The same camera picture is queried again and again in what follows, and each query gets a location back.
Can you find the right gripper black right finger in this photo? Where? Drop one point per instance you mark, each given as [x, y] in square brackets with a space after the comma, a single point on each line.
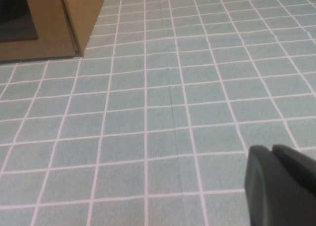
[298, 161]

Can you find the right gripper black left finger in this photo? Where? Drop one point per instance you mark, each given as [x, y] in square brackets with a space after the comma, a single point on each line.
[261, 191]

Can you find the green checked tablecloth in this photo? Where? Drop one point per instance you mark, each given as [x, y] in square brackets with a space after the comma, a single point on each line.
[158, 127]

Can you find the cardboard shoe box shell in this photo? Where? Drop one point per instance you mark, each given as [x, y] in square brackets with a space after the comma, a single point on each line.
[84, 13]

